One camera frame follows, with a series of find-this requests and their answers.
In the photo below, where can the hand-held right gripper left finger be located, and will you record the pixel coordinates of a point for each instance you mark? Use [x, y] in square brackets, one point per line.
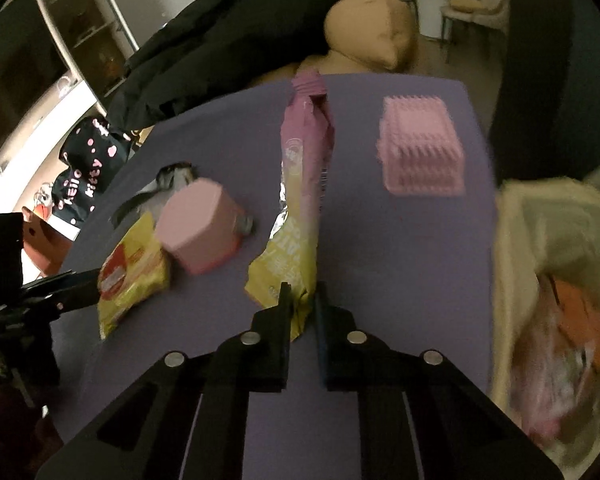
[282, 325]

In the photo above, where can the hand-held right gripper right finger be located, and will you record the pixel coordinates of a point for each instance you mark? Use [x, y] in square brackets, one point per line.
[322, 342]

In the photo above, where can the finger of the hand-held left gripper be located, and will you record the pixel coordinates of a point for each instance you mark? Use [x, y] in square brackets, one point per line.
[70, 292]

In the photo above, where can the yellow snack wrapper red label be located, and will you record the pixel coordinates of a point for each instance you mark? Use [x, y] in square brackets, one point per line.
[130, 270]

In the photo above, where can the pink and yellow snack packet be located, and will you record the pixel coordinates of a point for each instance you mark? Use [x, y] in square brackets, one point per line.
[300, 160]

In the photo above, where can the clear plastic wrapper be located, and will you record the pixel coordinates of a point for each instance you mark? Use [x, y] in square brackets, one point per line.
[545, 385]

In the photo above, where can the white plastic bag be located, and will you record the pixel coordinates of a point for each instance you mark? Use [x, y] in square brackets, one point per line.
[530, 220]

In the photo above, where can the orange snack packet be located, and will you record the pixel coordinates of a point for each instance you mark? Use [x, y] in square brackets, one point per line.
[580, 320]

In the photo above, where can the orange cardboard box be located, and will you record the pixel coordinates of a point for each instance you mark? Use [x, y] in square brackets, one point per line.
[45, 245]

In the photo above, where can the purple tablecloth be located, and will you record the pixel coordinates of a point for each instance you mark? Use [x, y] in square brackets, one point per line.
[380, 260]

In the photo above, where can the black bag pink print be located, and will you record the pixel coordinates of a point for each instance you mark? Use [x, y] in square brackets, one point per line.
[87, 170]

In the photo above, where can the pink hexagonal box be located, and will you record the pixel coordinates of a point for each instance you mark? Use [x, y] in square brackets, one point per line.
[195, 220]

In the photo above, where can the black and silver wrapper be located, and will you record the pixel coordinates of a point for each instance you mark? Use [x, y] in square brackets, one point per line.
[177, 174]

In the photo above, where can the pink ribbed plastic box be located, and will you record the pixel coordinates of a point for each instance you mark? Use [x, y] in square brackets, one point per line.
[420, 145]

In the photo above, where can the glass door cabinet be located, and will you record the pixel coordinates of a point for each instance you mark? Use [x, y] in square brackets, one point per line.
[80, 10]

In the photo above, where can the black jacket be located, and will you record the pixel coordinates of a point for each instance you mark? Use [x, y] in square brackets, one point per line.
[220, 35]

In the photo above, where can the beige plush toy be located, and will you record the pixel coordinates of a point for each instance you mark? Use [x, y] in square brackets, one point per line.
[370, 25]

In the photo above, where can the white desk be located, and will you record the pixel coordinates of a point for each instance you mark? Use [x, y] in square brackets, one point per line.
[430, 10]

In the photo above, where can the black cabinet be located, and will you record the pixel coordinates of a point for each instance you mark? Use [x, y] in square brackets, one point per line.
[530, 60]

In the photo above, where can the beige cushioned chair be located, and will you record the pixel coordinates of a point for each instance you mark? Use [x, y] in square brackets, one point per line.
[475, 7]

